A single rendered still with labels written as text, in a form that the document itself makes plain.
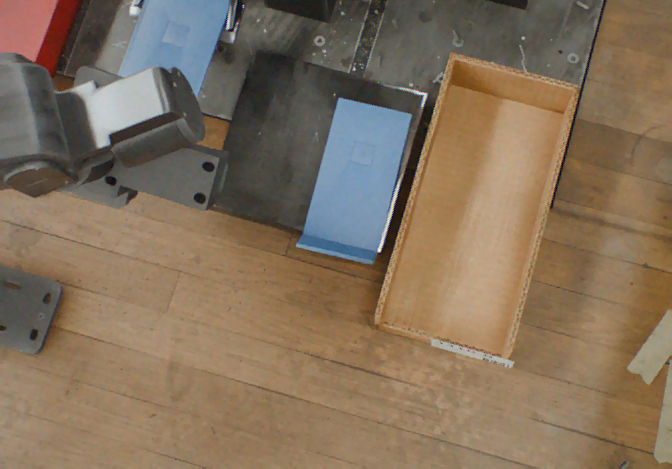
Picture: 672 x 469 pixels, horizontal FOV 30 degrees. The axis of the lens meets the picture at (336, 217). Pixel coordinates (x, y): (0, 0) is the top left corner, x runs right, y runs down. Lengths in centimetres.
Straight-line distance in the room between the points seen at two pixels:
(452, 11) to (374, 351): 34
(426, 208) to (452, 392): 17
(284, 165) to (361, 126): 8
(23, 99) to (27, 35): 42
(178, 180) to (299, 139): 24
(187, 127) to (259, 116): 30
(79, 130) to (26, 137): 6
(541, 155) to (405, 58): 16
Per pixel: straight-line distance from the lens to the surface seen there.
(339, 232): 114
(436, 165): 118
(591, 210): 119
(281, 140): 117
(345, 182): 115
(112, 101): 88
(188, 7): 115
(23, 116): 85
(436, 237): 116
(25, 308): 118
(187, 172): 95
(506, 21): 124
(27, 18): 128
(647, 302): 118
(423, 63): 122
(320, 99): 118
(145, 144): 90
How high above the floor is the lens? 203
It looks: 75 degrees down
